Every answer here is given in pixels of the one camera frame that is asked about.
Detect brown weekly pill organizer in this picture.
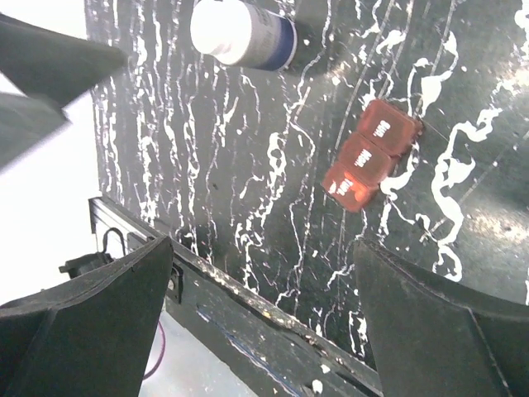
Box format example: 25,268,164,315
322,99,424,213

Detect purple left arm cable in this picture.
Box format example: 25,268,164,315
142,318,167,380

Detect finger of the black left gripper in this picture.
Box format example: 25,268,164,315
1,93,69,171
1,14,127,108

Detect white pill bottle blue label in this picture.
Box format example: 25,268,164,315
190,1,298,71

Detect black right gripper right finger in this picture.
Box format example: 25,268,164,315
354,239,528,396

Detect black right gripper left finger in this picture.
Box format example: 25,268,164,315
1,237,173,396

